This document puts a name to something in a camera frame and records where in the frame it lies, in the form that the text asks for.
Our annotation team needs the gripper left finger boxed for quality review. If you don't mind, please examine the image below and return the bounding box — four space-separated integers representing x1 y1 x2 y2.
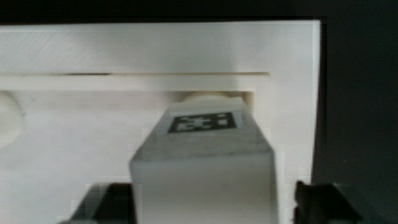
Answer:
58 183 134 224

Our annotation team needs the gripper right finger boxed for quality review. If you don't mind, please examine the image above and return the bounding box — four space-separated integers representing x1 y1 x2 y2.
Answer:
293 181 362 224

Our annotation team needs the white leg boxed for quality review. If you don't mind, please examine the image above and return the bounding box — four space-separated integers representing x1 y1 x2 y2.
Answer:
129 94 277 224

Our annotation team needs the white square tabletop tray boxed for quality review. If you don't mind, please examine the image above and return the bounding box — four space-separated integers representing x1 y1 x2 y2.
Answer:
0 72 268 224

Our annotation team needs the white right rail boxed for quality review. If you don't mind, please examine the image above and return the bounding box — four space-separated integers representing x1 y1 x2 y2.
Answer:
0 21 319 181

